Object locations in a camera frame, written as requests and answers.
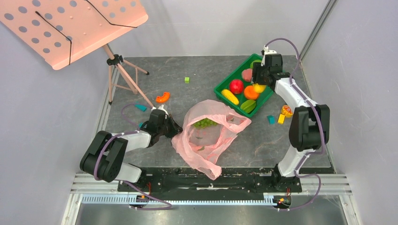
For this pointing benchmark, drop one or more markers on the teal long block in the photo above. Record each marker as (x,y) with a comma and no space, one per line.
(141,107)

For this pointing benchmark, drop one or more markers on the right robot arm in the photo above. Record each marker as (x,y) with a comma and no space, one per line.
(309,129)

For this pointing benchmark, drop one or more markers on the green fake starfruit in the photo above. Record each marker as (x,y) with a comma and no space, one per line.
(248,106)

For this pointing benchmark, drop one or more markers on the yellow rectangular block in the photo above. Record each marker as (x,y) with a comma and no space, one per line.
(281,119)

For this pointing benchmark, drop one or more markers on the green fake melon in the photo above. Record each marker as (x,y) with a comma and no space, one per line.
(252,64)

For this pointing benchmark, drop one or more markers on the pink plastic bag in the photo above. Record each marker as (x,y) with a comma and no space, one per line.
(201,148)

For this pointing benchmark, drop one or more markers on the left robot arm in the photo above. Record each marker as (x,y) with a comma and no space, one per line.
(104,158)

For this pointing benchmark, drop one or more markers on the orange fake fruit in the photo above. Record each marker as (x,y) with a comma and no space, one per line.
(250,93)

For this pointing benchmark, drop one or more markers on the pink music stand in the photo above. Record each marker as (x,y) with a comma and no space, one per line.
(63,31)

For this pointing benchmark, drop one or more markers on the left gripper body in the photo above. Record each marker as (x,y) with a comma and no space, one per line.
(164,129)

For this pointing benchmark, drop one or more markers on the teal rectangular block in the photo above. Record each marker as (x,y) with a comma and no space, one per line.
(271,119)

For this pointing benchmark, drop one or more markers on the yellow fake lemon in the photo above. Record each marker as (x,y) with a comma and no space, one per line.
(258,88)

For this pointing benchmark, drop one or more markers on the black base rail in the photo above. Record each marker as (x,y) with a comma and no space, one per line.
(234,183)

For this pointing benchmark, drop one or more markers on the green fake grapes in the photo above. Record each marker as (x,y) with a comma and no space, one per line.
(204,123)

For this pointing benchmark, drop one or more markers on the orange arch block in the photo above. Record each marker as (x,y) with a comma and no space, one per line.
(164,98)

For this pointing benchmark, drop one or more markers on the yellow fake corn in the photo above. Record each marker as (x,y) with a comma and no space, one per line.
(230,96)

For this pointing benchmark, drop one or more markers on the pink fake peach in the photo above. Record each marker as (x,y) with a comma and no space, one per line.
(247,75)

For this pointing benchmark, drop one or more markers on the red fake fruit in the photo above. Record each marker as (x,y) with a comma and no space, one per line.
(236,86)

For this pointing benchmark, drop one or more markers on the green plastic tray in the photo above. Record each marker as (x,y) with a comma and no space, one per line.
(236,74)

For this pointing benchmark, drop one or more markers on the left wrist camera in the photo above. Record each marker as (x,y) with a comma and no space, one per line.
(161,107)

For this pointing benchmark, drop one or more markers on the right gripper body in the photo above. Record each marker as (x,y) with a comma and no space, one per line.
(257,74)

